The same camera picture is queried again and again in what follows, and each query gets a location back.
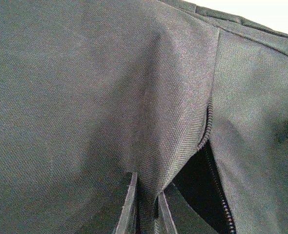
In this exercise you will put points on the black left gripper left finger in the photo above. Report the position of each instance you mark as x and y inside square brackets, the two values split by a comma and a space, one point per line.
[119, 214]

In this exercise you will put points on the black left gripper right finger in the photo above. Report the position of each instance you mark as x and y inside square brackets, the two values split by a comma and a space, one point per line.
[175, 216]

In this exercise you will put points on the black backpack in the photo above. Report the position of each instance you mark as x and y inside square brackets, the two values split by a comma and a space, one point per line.
[93, 89]

